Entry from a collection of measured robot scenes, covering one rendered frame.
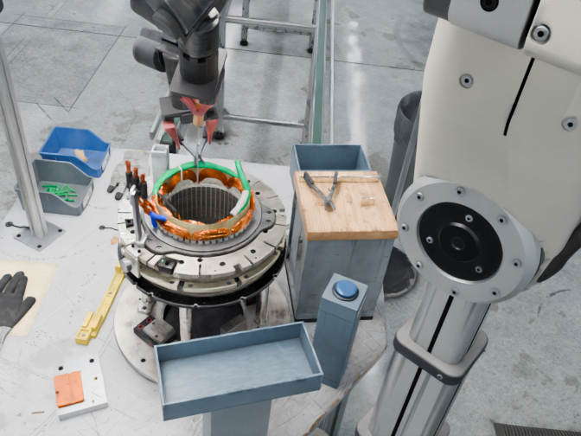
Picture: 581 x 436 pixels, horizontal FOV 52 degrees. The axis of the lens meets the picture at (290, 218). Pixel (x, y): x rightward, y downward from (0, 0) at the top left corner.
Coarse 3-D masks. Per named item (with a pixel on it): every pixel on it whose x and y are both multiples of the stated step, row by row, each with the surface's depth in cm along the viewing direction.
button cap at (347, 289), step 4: (340, 280) 111; (344, 280) 110; (348, 280) 111; (336, 284) 110; (340, 284) 110; (344, 284) 110; (348, 284) 110; (352, 284) 110; (336, 288) 109; (340, 288) 109; (344, 288) 109; (348, 288) 109; (352, 288) 109; (356, 288) 109; (336, 292) 109; (340, 292) 108; (344, 292) 108; (348, 292) 108; (352, 292) 108; (340, 296) 108; (344, 296) 108; (348, 296) 108; (352, 296) 108
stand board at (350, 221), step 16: (304, 192) 126; (336, 192) 127; (352, 192) 127; (368, 192) 128; (384, 192) 129; (304, 208) 122; (320, 208) 122; (336, 208) 123; (352, 208) 123; (368, 208) 124; (384, 208) 124; (304, 224) 120; (320, 224) 119; (336, 224) 119; (352, 224) 120; (368, 224) 120; (384, 224) 120
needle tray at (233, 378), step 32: (160, 352) 94; (192, 352) 96; (224, 352) 98; (256, 352) 99; (288, 352) 99; (160, 384) 88; (192, 384) 93; (224, 384) 94; (256, 384) 94; (288, 384) 91; (320, 384) 94; (224, 416) 95; (256, 416) 98
